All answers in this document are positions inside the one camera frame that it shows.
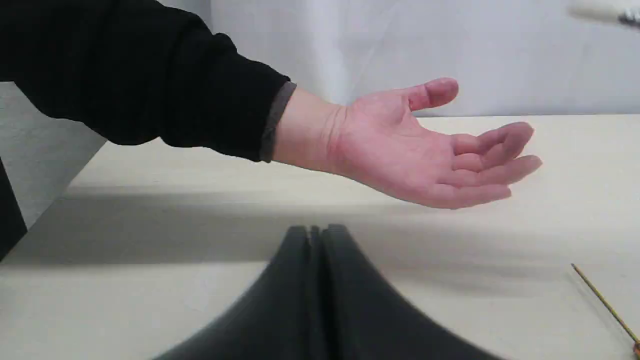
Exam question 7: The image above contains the dark object at left edge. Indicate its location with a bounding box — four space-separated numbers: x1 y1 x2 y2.
0 162 28 260

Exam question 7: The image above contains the open bare human hand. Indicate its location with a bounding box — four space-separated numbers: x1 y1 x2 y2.
327 77 543 210

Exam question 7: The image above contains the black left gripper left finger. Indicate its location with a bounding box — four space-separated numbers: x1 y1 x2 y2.
158 226 319 360

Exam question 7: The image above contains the forearm in black sleeve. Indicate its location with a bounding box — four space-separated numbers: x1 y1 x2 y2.
0 0 342 173

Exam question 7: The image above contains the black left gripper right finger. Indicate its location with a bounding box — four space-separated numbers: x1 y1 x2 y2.
318 224 495 360

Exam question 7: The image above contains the black handled precision screwdriver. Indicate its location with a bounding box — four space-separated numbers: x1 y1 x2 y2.
570 263 640 360

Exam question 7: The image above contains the wooden handled white paintbrush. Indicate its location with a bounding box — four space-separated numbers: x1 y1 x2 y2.
567 0 640 28

